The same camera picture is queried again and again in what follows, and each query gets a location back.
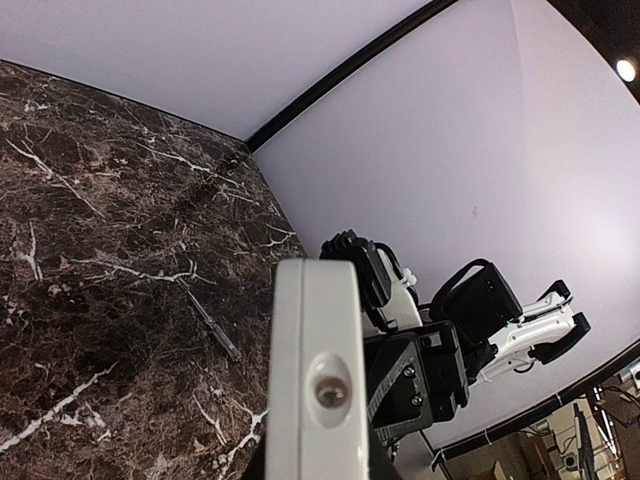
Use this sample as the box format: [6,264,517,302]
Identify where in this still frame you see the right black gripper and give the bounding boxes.
[364,321,469,440]

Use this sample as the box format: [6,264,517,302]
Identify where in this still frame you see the white remote green buttons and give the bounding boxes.
[265,259,369,479]

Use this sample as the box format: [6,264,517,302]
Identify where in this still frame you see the clear pen screwdriver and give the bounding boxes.
[178,280,242,363]

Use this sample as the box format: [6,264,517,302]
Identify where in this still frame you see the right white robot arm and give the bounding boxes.
[361,259,591,446]

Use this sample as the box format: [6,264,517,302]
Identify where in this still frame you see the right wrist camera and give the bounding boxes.
[320,230,422,337]

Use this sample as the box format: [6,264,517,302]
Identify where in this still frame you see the right black frame post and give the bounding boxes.
[245,0,457,153]

